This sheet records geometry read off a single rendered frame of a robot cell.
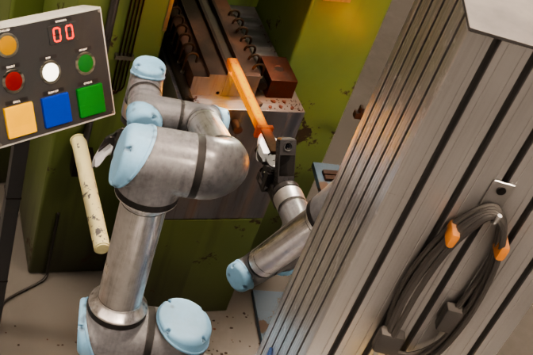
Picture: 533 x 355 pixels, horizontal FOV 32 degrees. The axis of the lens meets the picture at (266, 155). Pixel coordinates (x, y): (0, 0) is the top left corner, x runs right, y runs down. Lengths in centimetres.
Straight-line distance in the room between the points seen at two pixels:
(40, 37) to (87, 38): 13
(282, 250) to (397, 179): 98
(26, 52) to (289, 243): 77
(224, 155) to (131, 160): 16
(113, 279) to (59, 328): 139
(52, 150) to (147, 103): 94
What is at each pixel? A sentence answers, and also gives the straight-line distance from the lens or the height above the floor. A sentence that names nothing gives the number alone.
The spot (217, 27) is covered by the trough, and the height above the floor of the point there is 99.
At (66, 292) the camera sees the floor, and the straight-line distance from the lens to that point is 325.
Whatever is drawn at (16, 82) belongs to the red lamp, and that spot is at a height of 109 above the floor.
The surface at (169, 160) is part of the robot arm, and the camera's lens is 159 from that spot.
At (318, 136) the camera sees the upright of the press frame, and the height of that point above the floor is 65.
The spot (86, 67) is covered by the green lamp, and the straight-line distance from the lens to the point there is 236.
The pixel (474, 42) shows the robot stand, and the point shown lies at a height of 201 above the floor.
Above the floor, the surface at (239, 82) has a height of 101.
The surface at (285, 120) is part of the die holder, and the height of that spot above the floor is 88.
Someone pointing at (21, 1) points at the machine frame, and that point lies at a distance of 307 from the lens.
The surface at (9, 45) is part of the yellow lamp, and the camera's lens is 224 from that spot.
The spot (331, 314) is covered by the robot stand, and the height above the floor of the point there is 156.
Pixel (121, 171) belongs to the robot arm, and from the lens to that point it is 159.
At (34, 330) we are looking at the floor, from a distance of 314.
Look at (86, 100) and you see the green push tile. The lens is 236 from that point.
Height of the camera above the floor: 247
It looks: 38 degrees down
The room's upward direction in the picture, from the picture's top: 21 degrees clockwise
